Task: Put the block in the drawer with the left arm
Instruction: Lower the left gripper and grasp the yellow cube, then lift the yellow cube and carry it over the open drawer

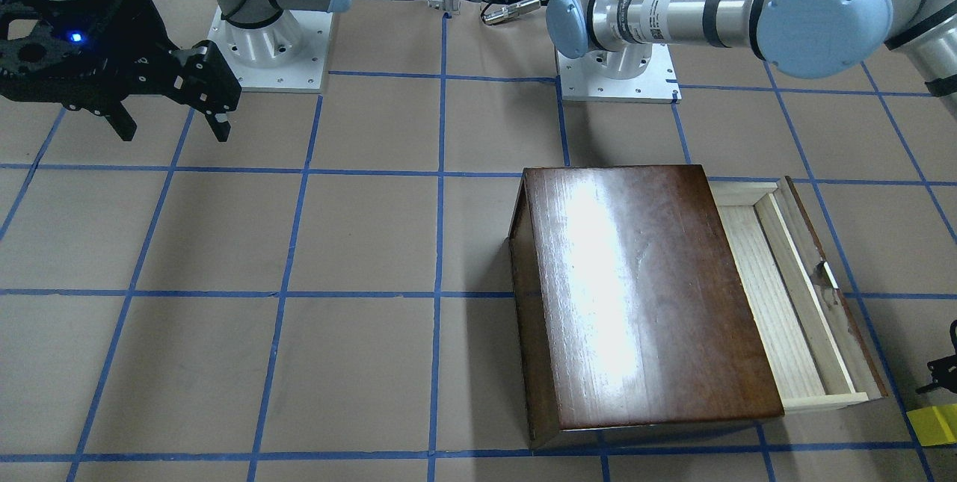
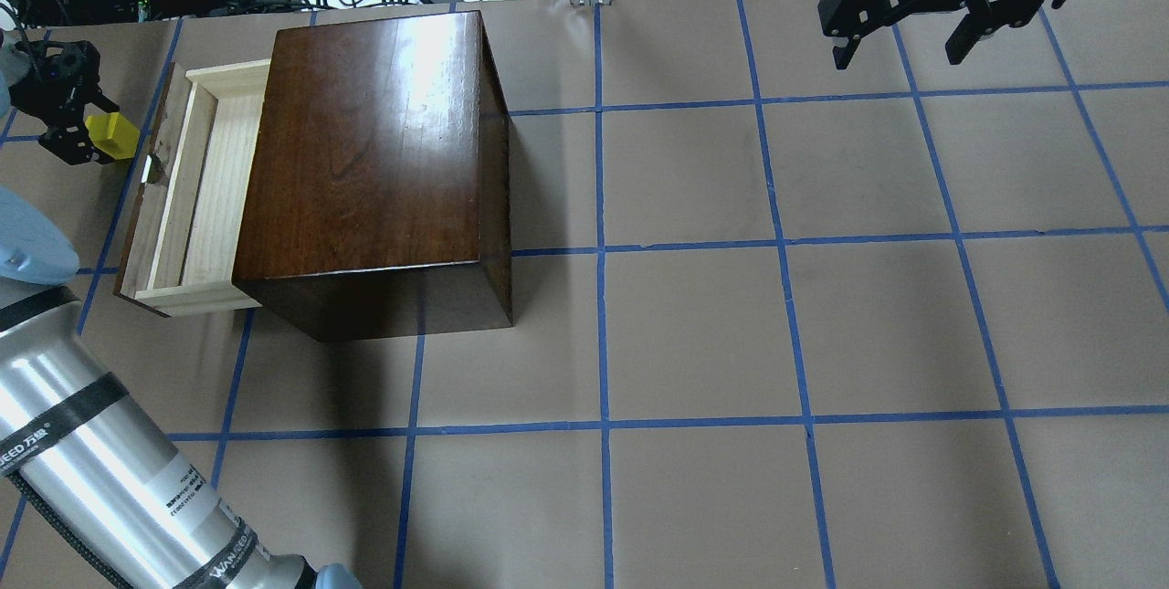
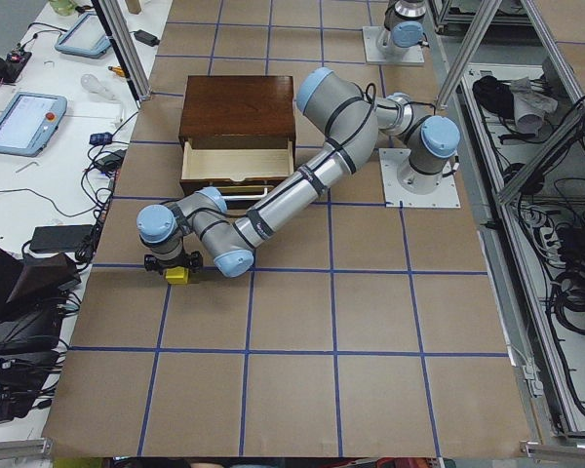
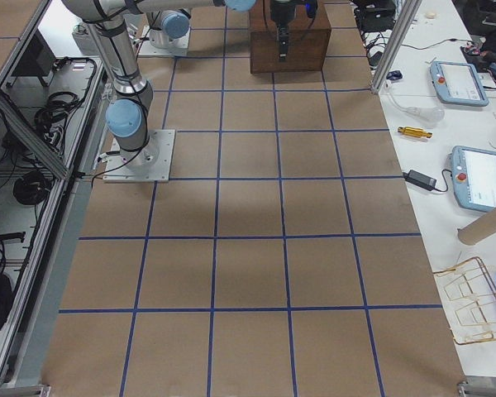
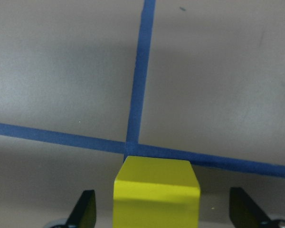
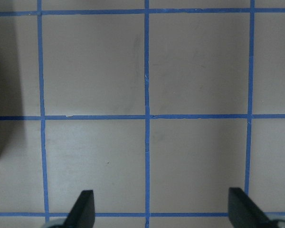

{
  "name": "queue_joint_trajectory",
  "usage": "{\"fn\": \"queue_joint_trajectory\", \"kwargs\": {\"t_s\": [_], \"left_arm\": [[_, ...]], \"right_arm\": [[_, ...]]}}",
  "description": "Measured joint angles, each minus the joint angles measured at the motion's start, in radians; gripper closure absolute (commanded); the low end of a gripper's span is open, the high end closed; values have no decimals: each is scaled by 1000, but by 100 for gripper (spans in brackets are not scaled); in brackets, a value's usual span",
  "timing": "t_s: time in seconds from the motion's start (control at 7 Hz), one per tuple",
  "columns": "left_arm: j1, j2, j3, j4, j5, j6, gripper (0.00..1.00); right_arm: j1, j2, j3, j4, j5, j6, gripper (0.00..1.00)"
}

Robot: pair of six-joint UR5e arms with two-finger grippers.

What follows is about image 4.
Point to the blue teach pendant far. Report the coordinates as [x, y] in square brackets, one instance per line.
[458, 84]

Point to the black power adapter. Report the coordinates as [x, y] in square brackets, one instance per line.
[420, 180]

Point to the blue teach pendant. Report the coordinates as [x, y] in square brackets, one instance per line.
[474, 178]
[458, 84]

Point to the wire rack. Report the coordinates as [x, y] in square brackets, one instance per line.
[468, 294]

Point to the aluminium frame post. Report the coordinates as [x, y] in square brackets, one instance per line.
[400, 29]

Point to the blue teach pendant near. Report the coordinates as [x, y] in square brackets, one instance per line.
[474, 178]

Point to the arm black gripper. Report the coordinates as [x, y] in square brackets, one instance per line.
[279, 13]

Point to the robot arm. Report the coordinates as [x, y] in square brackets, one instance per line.
[170, 25]
[127, 118]

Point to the gold metal cylinder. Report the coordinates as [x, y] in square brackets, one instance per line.
[414, 132]

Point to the cardboard tube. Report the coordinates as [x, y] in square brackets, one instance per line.
[479, 229]

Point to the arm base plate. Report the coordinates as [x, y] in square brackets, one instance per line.
[152, 164]
[155, 43]

